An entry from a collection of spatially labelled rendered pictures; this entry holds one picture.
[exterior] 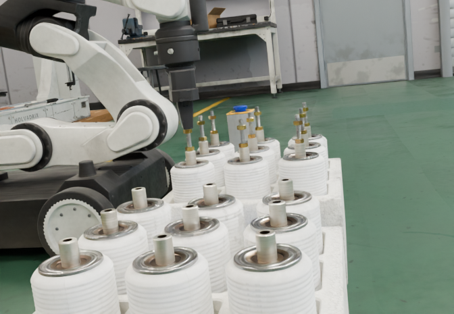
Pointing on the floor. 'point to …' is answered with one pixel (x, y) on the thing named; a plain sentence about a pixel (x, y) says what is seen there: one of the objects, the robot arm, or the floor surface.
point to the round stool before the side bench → (152, 73)
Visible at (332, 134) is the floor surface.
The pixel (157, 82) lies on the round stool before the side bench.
